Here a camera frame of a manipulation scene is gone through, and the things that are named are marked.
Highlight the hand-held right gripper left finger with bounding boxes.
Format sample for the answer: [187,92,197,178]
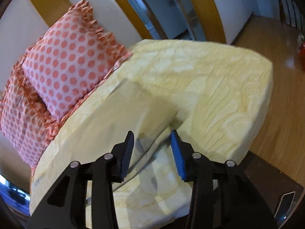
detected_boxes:
[27,131,135,229]

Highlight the shiny metal object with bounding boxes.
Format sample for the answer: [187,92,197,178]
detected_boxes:
[274,192,296,222]

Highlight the dark railing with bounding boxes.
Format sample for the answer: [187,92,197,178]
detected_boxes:
[278,0,303,29]

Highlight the dark brown side table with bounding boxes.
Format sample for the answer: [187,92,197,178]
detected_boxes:
[243,151,305,229]

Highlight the yellow wooden door frame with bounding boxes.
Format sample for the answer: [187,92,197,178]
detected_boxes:
[100,0,150,44]
[179,0,227,45]

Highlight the yellow patterned bedspread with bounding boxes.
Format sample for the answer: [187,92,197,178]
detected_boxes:
[29,39,274,220]

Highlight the grey metal door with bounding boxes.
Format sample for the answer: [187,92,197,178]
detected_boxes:
[114,0,199,40]

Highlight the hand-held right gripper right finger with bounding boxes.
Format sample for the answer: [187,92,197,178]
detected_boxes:
[171,130,278,229]

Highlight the pink polka dot pillow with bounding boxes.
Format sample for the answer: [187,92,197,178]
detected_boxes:
[21,0,132,121]
[0,55,60,169]

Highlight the pale yellow pants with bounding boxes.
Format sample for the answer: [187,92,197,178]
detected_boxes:
[86,73,191,220]

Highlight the red object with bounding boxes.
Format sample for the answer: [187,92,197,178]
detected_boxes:
[296,35,305,75]

